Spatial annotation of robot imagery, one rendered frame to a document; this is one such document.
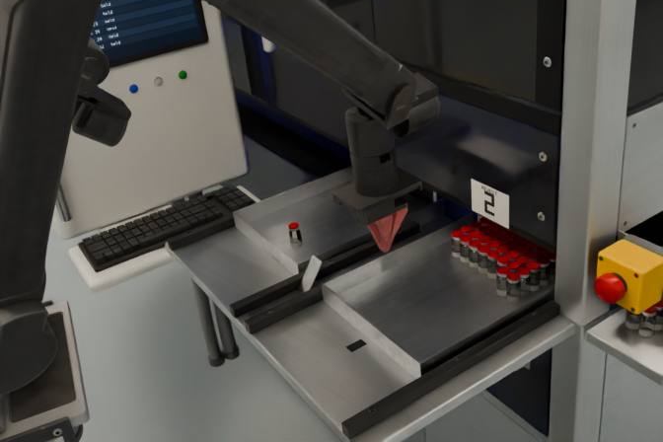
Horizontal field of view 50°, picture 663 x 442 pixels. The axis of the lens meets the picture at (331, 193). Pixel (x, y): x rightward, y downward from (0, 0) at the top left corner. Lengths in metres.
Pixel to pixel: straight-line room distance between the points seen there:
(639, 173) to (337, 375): 0.52
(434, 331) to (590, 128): 0.39
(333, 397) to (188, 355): 1.60
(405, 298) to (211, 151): 0.78
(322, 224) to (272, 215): 0.12
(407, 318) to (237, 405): 1.28
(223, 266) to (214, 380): 1.15
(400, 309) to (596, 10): 0.55
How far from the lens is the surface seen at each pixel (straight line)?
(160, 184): 1.79
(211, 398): 2.43
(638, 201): 1.14
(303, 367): 1.11
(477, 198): 1.21
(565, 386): 1.27
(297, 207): 1.52
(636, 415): 1.47
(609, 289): 1.04
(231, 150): 1.84
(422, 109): 0.91
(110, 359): 2.71
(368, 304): 1.21
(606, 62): 0.97
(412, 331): 1.15
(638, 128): 1.08
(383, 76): 0.78
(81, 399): 0.91
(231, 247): 1.43
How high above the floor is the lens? 1.60
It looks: 28 degrees down
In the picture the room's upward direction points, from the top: 7 degrees counter-clockwise
